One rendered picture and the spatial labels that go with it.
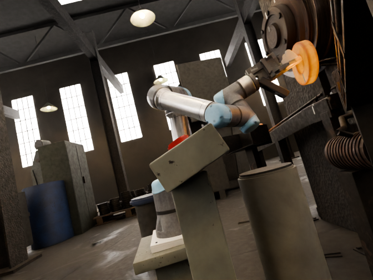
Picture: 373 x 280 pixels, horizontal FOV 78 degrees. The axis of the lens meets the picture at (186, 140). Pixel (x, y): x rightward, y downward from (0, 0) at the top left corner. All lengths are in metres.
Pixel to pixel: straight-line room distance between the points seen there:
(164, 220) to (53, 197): 3.12
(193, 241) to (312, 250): 0.22
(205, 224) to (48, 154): 3.98
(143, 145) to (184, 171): 11.05
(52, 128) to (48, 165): 8.86
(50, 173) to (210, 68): 3.13
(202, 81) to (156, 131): 7.61
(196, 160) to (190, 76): 3.69
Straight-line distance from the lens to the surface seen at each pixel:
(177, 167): 0.33
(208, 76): 4.07
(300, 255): 0.50
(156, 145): 11.27
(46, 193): 3.96
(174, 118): 1.07
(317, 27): 1.24
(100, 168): 11.87
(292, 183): 0.48
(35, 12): 11.33
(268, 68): 0.92
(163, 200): 0.95
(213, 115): 0.72
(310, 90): 1.52
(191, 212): 0.40
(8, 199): 3.28
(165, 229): 0.96
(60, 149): 4.21
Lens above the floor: 0.56
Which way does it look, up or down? 7 degrees up
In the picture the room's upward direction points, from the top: 15 degrees counter-clockwise
